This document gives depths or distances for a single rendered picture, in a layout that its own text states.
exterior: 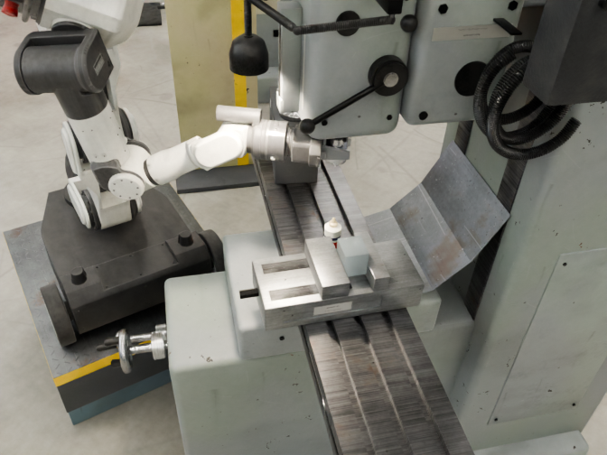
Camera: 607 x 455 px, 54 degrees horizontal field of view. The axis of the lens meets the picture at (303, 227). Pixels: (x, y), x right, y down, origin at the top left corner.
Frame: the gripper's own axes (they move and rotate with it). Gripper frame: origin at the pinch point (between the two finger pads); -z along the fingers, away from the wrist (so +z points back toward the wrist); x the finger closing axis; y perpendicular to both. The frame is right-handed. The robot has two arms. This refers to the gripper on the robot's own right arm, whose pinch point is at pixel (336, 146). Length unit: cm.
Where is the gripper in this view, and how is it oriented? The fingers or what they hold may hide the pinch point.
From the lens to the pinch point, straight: 130.2
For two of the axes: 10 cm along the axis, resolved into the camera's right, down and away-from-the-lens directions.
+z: -9.9, -1.1, 0.6
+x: 1.1, -6.4, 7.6
